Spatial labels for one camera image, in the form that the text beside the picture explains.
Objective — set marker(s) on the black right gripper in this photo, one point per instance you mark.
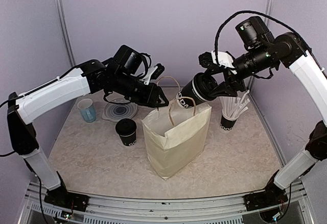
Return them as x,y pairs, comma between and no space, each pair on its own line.
230,86

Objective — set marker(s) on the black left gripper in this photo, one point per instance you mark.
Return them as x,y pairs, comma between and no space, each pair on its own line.
152,96

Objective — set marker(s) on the cream paper takeout bag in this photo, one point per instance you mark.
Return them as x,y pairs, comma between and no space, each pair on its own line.
175,135

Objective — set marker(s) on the black plastic cup lid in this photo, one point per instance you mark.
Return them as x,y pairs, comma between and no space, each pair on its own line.
126,127

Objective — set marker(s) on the black paper coffee cup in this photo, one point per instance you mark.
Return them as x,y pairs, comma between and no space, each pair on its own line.
128,140

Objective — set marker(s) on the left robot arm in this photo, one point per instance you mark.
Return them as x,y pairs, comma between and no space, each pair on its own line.
128,73

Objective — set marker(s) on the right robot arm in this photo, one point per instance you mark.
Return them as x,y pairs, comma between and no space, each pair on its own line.
270,43

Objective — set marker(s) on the white wrapped straws bundle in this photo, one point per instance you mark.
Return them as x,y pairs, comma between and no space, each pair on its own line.
233,107

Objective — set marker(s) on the black cup holding straws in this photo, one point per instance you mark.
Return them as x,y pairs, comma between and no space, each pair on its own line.
227,123

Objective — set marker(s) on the blue translucent cup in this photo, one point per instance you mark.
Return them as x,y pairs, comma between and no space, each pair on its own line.
87,110

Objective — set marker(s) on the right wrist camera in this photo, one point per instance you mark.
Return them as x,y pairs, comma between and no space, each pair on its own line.
211,60

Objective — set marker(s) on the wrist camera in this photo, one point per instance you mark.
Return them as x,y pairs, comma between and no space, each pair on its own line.
211,60
153,73

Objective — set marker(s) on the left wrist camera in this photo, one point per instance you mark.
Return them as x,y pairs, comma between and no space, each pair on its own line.
153,73

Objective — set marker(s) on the right aluminium frame post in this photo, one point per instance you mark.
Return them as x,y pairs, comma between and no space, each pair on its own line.
268,11

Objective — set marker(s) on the aluminium frame post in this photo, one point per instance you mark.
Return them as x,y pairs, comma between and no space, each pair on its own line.
268,11
64,31

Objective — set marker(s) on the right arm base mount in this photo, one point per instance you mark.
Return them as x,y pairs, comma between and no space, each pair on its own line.
259,200

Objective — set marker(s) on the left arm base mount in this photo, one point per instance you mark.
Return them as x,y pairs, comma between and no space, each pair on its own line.
68,200

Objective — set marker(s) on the left aluminium frame post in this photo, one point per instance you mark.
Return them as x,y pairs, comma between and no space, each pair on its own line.
64,31

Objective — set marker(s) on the aluminium front frame rail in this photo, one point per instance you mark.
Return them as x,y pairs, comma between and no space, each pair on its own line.
109,209

